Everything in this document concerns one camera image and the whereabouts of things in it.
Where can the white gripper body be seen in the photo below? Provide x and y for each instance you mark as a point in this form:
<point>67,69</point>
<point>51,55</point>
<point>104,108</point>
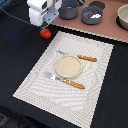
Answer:
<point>43,12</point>

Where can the red toy tomato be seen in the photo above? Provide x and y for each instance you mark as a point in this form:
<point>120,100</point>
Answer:
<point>46,34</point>

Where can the brown toy sausage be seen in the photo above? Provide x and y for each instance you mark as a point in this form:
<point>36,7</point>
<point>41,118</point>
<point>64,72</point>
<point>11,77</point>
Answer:
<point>91,14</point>

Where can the grey frying pan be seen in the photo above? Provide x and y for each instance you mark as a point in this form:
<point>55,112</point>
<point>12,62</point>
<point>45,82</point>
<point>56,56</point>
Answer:
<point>88,10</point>

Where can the tall grey pot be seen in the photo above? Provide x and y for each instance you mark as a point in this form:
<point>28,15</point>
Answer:
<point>68,9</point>

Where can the black round lid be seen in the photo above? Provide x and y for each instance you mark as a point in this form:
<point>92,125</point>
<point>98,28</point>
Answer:
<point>98,4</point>

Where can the beige round plate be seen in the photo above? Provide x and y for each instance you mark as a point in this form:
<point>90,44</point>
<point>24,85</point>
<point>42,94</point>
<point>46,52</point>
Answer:
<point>68,66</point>

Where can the brown cork mat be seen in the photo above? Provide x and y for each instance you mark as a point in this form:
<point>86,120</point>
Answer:
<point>107,28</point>

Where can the cream bowl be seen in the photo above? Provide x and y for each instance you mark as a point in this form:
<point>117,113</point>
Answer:
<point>123,16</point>

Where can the woven grey placemat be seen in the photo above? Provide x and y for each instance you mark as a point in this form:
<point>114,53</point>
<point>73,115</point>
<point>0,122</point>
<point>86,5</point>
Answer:
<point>74,105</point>

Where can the fork with wooden handle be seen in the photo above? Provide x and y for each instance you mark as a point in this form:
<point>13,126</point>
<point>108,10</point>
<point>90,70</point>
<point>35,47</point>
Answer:
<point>69,82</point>

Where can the knife with wooden handle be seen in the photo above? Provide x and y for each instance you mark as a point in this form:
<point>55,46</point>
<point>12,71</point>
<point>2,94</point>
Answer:
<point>79,56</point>

